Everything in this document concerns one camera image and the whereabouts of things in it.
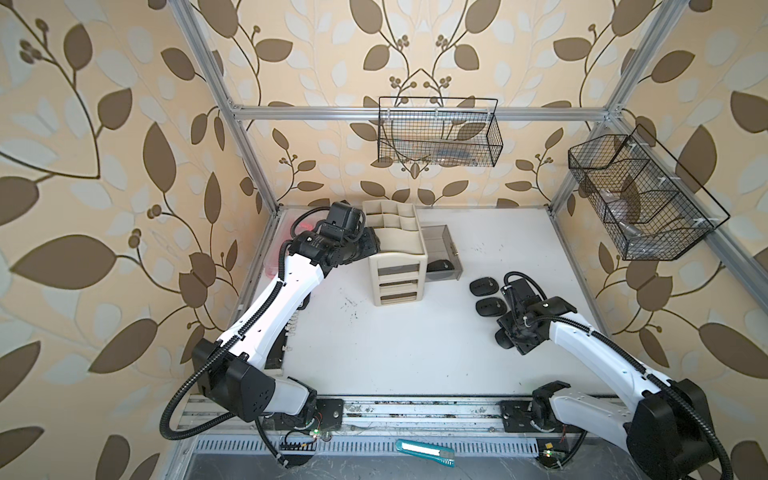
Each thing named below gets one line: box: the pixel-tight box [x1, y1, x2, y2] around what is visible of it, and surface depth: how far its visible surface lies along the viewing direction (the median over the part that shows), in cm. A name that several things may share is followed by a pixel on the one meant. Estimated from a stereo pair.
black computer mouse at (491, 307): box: [475, 297, 508, 317], surface depth 93 cm
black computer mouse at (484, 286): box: [469, 276, 499, 296], surface depth 98 cm
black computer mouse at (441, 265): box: [426, 259, 455, 273], surface depth 93 cm
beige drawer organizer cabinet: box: [362, 200, 429, 307], surface depth 83 cm
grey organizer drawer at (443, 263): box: [420, 224, 464, 282], surface depth 93 cm
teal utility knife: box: [396, 438, 455, 468], surface depth 71 cm
